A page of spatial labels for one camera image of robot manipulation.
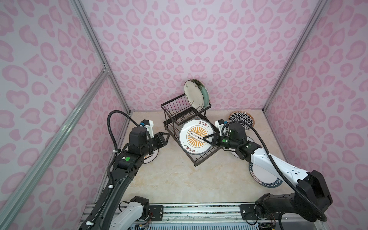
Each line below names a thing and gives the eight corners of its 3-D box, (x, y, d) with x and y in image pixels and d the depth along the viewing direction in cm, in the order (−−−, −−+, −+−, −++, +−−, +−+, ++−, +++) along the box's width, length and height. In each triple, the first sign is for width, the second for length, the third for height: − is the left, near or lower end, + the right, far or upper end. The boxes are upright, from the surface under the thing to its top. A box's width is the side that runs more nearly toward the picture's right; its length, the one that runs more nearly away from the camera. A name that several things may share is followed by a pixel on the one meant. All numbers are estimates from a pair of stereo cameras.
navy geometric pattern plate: (226, 121, 116) (227, 118, 113) (232, 110, 124) (233, 107, 121) (251, 131, 109) (252, 128, 106) (256, 119, 117) (257, 116, 114)
